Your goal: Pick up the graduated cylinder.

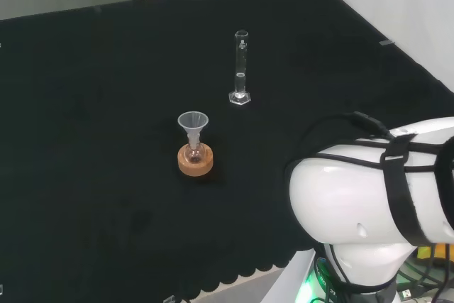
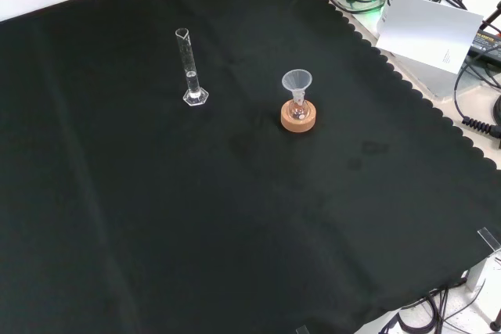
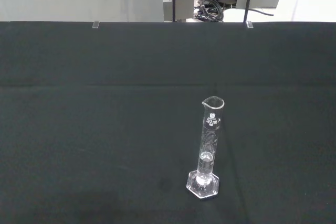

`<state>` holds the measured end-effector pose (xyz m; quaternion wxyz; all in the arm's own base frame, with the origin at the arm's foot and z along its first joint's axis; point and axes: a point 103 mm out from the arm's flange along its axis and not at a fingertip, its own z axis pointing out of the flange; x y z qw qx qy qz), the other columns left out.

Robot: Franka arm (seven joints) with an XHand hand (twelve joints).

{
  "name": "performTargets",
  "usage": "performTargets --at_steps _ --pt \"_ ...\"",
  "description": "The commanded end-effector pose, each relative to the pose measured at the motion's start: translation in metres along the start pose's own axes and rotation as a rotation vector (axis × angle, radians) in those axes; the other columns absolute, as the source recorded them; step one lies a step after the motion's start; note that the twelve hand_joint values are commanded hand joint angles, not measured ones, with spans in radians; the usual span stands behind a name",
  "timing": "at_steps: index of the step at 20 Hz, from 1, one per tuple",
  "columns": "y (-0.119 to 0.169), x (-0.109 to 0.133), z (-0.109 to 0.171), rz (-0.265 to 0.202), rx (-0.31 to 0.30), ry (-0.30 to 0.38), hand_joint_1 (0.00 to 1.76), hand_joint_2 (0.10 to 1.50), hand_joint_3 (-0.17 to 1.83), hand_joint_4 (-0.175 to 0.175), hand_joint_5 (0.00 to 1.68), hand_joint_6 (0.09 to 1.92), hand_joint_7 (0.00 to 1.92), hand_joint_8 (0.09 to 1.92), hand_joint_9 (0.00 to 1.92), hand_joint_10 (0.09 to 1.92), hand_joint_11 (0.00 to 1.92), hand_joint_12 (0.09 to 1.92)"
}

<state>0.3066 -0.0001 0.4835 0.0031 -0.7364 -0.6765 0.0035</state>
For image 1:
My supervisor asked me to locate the clear glass graduated cylinder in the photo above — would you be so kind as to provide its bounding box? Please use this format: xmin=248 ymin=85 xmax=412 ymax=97
xmin=228 ymin=29 xmax=252 ymax=106

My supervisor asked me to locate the clear plastic funnel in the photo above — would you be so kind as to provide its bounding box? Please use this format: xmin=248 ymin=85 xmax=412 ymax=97
xmin=177 ymin=111 xmax=209 ymax=148

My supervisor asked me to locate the small round-bottom glass flask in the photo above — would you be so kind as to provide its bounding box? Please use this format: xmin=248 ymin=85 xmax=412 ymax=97
xmin=184 ymin=141 xmax=204 ymax=165

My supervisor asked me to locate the black bench cloth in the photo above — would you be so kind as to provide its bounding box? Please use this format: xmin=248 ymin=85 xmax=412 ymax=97
xmin=0 ymin=0 xmax=454 ymax=300

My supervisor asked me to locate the white mounting platform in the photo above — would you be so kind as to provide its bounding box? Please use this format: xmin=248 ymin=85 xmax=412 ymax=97
xmin=262 ymin=248 xmax=320 ymax=303

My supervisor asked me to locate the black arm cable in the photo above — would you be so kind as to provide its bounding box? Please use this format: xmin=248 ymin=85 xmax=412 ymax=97
xmin=287 ymin=111 xmax=395 ymax=172

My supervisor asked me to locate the cork ring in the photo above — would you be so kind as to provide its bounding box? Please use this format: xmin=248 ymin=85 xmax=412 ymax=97
xmin=177 ymin=143 xmax=215 ymax=177

